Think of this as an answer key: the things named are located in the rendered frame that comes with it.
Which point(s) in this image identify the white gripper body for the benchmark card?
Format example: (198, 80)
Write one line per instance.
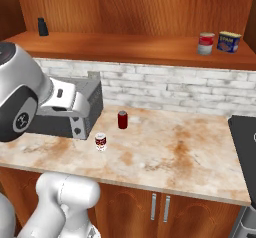
(81, 104)

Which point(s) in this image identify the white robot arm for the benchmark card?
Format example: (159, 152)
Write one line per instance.
(20, 82)

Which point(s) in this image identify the wooden open cabinet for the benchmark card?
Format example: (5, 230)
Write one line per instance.
(133, 18)

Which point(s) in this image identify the grey toaster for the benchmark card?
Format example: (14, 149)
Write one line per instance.
(91, 97)

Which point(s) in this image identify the dark red can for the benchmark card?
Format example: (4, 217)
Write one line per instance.
(122, 120)

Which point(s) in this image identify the black bottle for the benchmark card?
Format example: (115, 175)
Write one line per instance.
(43, 27)

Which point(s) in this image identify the wooden cupboard door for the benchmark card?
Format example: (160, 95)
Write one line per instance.
(20, 192)
(200, 218)
(126, 212)

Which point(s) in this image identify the red and white soup can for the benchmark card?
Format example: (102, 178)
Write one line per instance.
(205, 44)

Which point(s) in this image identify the blue and yellow meat tin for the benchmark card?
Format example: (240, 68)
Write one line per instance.
(229, 42)

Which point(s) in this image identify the black hob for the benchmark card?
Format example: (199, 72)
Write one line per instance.
(245, 148)

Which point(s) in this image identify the grey oven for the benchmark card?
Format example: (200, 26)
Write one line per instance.
(246, 223)

